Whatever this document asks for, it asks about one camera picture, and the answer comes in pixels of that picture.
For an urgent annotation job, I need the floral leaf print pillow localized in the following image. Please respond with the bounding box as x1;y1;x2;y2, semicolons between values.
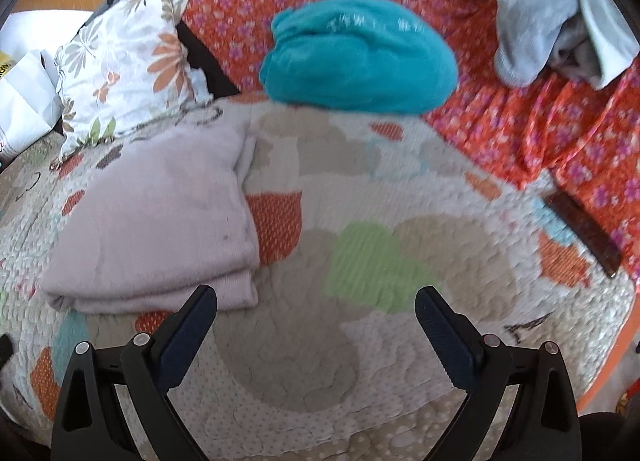
54;0;216;166

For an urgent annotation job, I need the white paper bag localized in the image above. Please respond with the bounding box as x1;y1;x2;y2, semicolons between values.
0;11;96;162

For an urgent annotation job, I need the pale lilac garment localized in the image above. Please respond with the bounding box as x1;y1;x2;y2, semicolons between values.
40;116;261;314

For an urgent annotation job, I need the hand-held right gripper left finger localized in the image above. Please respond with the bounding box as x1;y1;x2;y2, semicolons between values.
50;285;218;461

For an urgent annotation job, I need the black cloth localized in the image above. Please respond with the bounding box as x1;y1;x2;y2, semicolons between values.
175;21;241;98

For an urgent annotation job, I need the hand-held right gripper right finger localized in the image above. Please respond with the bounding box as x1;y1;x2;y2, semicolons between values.
415;286;586;461

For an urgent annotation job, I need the patchwork quilt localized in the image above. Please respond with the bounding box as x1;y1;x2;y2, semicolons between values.
0;93;638;461

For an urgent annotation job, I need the red floral blanket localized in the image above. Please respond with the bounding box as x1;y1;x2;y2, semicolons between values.
181;0;640;287

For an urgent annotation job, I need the pale blue grey clothes pile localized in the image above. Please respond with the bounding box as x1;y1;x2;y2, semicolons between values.
495;0;640;90

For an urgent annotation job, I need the teal cloth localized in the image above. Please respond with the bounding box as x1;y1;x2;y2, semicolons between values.
258;0;459;116

